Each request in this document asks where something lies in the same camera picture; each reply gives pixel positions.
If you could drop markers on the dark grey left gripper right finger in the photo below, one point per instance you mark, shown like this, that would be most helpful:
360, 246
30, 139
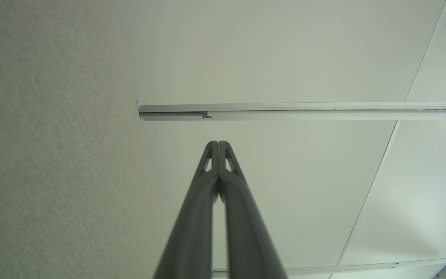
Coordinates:
250, 248

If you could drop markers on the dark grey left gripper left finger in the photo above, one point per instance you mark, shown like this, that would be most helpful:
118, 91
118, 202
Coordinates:
192, 240

